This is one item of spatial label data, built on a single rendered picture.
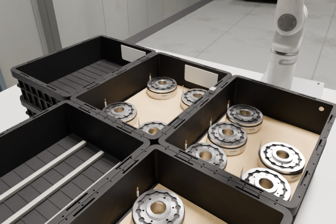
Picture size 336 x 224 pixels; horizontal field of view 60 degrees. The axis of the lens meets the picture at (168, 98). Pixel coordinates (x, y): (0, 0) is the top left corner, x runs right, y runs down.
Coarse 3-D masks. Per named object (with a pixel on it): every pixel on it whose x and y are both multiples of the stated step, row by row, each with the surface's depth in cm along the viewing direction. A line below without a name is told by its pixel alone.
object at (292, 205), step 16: (256, 80) 86; (208, 96) 79; (304, 96) 79; (192, 112) 72; (176, 128) 67; (160, 144) 62; (320, 144) 62; (192, 160) 58; (224, 176) 55; (304, 176) 56; (256, 192) 52; (288, 208) 49
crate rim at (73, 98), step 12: (144, 60) 98; (180, 60) 99; (120, 72) 91; (228, 72) 91; (96, 84) 85; (216, 84) 85; (72, 96) 79; (204, 96) 79; (96, 108) 74; (192, 108) 74; (120, 120) 70; (144, 132) 66
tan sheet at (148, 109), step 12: (132, 96) 98; (144, 96) 98; (180, 96) 98; (144, 108) 92; (156, 108) 92; (168, 108) 92; (180, 108) 92; (144, 120) 86; (156, 120) 86; (168, 120) 86
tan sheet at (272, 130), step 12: (264, 120) 86; (276, 120) 86; (264, 132) 82; (276, 132) 82; (288, 132) 82; (300, 132) 82; (312, 132) 82; (252, 144) 77; (264, 144) 77; (300, 144) 77; (312, 144) 77; (228, 156) 73; (240, 156) 73; (252, 156) 73; (228, 168) 70; (240, 168) 70
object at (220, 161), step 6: (192, 144) 72; (198, 144) 72; (204, 144) 72; (210, 144) 72; (186, 150) 71; (192, 150) 71; (216, 150) 71; (222, 150) 71; (216, 156) 69; (222, 156) 69; (216, 162) 67; (222, 162) 67; (222, 168) 66
